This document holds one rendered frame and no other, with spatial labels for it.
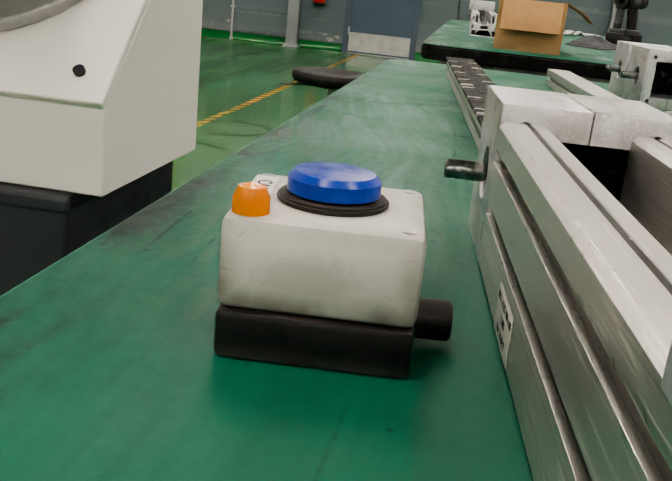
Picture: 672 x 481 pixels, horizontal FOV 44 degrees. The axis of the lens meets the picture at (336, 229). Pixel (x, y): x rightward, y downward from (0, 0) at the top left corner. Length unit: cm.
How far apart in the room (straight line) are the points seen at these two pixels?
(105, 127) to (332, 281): 27
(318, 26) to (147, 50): 1106
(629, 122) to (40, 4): 38
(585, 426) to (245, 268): 15
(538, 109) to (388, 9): 1101
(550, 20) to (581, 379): 238
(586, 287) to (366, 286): 11
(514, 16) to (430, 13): 887
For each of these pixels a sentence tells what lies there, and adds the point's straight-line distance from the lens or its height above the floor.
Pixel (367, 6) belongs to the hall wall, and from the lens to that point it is 1151.
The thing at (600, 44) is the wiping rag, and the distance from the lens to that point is 334.
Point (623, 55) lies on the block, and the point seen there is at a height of 85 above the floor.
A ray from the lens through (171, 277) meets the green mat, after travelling 42.
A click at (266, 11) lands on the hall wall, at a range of 1181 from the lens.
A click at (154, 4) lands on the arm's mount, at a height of 90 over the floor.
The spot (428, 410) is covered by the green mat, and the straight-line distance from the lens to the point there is 32.
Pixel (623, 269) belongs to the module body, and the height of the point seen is 86.
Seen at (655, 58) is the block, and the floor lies 86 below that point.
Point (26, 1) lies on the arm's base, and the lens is 61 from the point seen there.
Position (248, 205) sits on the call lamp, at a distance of 32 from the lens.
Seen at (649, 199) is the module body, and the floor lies 84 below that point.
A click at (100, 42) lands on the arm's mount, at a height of 88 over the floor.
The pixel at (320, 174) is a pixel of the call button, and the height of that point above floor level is 85.
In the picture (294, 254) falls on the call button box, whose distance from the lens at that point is 32.
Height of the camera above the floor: 93
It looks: 17 degrees down
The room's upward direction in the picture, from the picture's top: 6 degrees clockwise
